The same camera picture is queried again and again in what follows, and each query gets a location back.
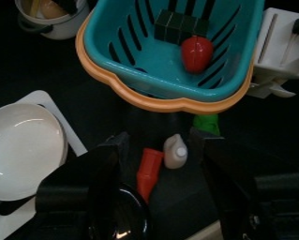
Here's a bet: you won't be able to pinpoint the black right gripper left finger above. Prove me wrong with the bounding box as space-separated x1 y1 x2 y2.
33 130 129 240

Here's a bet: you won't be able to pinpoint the dark green toy blocks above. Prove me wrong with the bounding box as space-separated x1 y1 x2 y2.
152 8 211 45

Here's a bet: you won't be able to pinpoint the white toy toaster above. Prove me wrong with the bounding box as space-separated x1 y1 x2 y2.
247 7 299 99

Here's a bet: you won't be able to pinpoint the black toy pan red handle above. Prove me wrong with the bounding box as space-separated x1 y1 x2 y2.
88 182 152 240

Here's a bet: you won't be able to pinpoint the red toy ketchup bottle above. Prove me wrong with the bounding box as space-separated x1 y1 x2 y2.
135 147 166 204

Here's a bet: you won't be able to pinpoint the white toy pot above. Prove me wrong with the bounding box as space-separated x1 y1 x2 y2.
13 0 92 40

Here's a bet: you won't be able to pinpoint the red toy tomato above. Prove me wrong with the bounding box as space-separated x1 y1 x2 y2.
180 35 214 74

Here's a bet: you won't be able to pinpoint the green toy vegetable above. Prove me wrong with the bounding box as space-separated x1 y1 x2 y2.
191 113 222 137

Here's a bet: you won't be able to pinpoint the teal basket with orange handle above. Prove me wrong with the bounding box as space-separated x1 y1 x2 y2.
73 0 267 115

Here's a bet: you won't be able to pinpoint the white frying pan grey handle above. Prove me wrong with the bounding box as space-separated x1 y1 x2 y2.
0 102 69 214

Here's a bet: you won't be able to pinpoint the white garlic toy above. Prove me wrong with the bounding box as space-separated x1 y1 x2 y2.
163 133 190 170

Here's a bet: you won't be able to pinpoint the beige toy spoon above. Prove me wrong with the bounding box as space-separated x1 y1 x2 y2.
40 0 68 19

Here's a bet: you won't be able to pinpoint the yellow toy stick utensil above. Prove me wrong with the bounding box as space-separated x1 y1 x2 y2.
28 0 43 18

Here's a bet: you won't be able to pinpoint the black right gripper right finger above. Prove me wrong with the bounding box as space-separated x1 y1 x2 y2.
188 127 299 240

